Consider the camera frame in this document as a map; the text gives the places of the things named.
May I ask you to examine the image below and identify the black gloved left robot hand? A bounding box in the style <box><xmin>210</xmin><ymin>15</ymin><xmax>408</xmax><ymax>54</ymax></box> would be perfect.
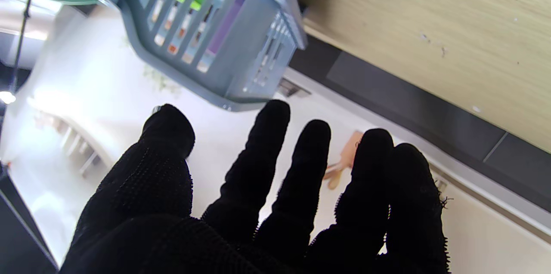
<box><xmin>58</xmin><ymin>100</ymin><xmax>450</xmax><ymax>274</ymax></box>

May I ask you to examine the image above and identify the purple cup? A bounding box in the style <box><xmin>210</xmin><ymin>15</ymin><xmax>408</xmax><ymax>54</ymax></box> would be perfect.
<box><xmin>206</xmin><ymin>0</ymin><xmax>246</xmax><ymax>58</ymax></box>

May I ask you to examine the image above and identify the blue plastic dish rack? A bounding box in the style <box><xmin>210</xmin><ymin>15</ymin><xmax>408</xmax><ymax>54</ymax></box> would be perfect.
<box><xmin>118</xmin><ymin>0</ymin><xmax>308</xmax><ymax>112</ymax></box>

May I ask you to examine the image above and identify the black backdrop stand pole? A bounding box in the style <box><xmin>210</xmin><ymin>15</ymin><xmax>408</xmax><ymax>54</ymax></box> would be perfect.
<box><xmin>11</xmin><ymin>0</ymin><xmax>35</xmax><ymax>94</ymax></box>

